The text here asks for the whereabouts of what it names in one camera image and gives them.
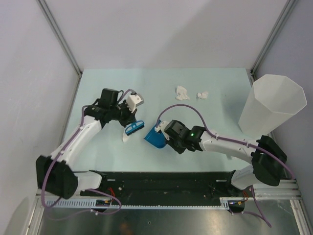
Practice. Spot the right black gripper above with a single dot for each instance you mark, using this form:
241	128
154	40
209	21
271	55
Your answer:
180	151

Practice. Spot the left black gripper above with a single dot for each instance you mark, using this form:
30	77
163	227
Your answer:
130	117

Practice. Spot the blue hand brush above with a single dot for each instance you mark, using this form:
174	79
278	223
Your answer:
133	127

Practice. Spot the blue dustpan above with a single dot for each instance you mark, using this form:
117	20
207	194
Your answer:
155	138

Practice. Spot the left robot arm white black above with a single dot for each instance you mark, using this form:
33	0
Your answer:
54	172

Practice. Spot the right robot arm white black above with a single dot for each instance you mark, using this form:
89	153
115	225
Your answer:
263	155

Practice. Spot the paper scrap centre back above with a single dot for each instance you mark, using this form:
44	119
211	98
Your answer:
125	136

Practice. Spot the paper scrap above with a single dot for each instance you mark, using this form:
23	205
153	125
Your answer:
181	93
202	95
125	136

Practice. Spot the paper scrap back middle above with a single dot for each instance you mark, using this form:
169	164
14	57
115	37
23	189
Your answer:
181	93

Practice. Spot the paper scrap back right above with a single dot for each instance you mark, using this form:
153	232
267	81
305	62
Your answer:
202	95

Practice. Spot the white translucent waste bin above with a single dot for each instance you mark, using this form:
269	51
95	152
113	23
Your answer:
272	100

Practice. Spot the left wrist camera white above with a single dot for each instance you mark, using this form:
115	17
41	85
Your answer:
133	101

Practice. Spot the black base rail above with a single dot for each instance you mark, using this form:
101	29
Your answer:
182	189

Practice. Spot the left aluminium frame post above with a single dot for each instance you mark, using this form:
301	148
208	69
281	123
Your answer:
59	35

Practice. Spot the aluminium frame post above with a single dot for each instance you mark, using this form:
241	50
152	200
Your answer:
274	33
59	35

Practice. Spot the aluminium frame rail right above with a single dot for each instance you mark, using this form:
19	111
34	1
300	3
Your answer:
286	190

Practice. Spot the right aluminium frame post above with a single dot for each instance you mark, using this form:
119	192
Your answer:
274	33

